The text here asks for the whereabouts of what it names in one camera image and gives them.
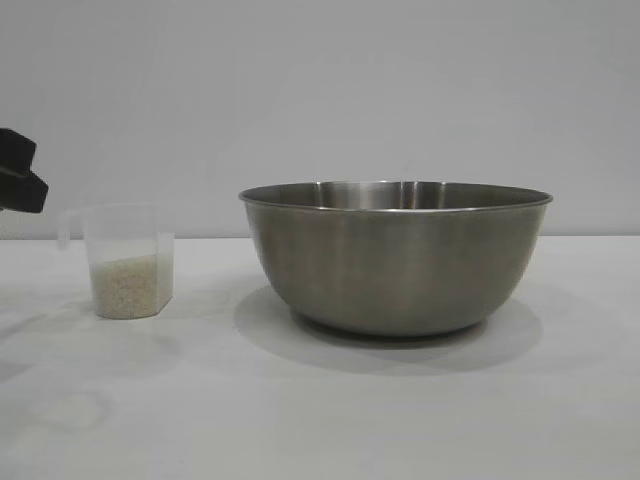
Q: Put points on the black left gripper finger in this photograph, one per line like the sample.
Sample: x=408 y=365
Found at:
x=25 y=195
x=17 y=152

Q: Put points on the clear plastic measuring cup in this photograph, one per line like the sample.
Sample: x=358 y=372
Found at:
x=130 y=235

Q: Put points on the white rice grains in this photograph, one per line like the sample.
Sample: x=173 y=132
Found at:
x=127 y=287

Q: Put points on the stainless steel mixing bowl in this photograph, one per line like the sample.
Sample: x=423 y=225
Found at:
x=395 y=265

